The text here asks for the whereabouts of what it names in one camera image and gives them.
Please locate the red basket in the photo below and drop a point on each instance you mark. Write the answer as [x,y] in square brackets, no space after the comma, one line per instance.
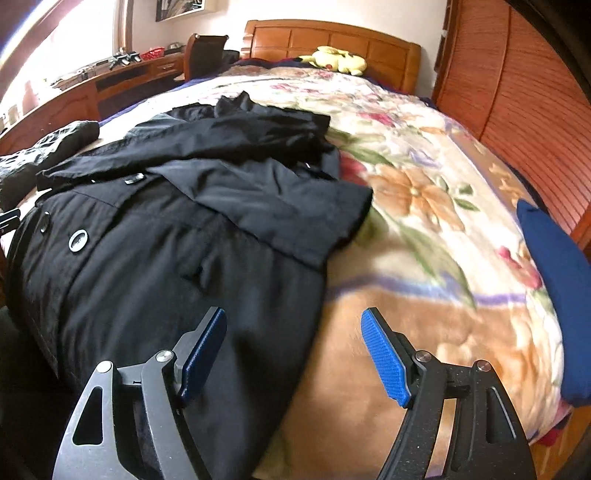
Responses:
[152,54]

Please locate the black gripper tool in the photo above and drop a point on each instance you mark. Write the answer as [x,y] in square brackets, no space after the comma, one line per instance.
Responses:
[124,57]

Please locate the wooden chair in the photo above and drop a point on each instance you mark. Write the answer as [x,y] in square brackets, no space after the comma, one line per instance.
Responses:
[207,50]

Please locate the metal bowl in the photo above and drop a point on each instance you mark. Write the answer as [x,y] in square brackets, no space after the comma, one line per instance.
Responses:
[174,46]

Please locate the floral blanket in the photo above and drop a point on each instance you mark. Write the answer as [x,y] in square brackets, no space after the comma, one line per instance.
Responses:
[438,258]

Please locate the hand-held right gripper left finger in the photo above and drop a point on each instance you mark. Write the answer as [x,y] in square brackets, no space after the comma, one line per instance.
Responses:
[203,353]

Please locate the black trench coat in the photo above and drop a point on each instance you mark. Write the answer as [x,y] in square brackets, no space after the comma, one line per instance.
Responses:
[138,277]

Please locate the dark puffy jacket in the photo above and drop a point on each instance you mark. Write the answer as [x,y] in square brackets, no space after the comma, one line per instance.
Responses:
[27,166]

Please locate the window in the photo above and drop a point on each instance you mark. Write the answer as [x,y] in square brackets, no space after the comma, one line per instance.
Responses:
[55,46]

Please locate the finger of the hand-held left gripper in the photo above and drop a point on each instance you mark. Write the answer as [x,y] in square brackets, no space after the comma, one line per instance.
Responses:
[9,216]

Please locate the navy blue cushion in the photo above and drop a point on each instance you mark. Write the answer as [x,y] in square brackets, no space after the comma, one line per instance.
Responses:
[554,300]

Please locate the wooden bed headboard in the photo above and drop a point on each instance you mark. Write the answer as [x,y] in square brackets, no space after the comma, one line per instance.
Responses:
[360,46]

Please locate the yellow plush toy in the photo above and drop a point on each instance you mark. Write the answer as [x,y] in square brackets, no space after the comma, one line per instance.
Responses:
[337,60]

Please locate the wooden slatted wardrobe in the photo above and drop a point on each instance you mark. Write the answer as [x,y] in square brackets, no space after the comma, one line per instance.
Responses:
[531,92]

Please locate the wooden desk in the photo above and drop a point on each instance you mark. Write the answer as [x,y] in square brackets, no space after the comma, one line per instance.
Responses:
[69,101]

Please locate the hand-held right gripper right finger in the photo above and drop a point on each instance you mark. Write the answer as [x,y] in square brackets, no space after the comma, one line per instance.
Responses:
[385,357]

